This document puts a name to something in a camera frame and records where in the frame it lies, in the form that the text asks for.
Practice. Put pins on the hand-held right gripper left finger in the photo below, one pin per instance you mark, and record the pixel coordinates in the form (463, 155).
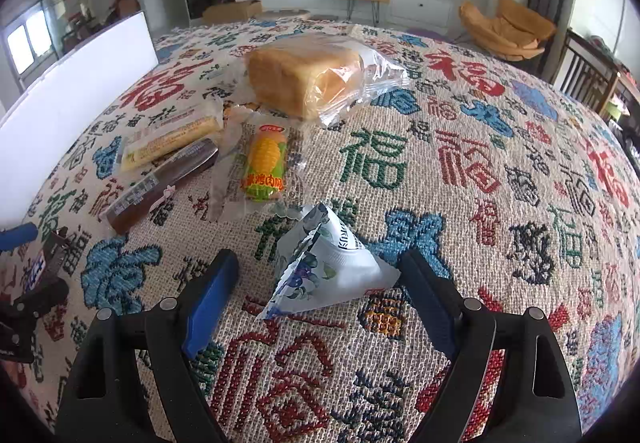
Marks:
(210, 303)

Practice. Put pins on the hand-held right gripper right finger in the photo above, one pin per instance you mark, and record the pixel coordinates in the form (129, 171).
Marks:
(429, 303)

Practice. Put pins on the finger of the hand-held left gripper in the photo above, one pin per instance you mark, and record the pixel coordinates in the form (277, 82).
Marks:
(30, 308)
(17, 237)

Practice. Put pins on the purple snack packet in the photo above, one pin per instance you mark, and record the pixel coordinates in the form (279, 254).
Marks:
(42, 263)

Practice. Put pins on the white blue floral snack packet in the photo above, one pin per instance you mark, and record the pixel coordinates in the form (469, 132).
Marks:
(330, 268)

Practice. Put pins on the white cardboard box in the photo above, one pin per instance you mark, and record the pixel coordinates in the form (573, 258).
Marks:
(75, 103)

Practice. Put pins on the brown snack bar packet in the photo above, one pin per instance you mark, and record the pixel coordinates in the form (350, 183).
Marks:
(160, 183)

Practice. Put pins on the printed woven tablecloth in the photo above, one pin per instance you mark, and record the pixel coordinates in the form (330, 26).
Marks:
(450, 173)

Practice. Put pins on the corn sausage packet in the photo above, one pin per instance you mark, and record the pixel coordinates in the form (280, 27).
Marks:
(265, 158)

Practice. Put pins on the yellow cake bar packet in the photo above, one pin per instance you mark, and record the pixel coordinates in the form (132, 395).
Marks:
(165, 143)

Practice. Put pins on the sliding glass door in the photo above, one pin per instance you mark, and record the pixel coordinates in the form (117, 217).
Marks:
(45, 25)

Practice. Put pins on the bagged bread loaf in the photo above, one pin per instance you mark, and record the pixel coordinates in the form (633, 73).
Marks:
(295, 73)

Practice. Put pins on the brown wooden sideboard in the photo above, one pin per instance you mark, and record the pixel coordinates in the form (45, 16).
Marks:
(122, 8)

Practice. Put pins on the purple floor mat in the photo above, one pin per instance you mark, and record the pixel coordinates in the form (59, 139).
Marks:
(425, 32)

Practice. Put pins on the orange lounge chair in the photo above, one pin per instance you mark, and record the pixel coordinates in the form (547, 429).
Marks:
(505, 30)

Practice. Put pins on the wooden side desk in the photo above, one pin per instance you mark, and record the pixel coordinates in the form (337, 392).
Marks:
(625, 98)

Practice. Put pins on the brown cardboard box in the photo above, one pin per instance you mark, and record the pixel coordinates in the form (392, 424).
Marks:
(232, 12)

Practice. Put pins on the white television cabinet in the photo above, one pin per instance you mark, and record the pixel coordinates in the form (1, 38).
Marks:
(430, 5)

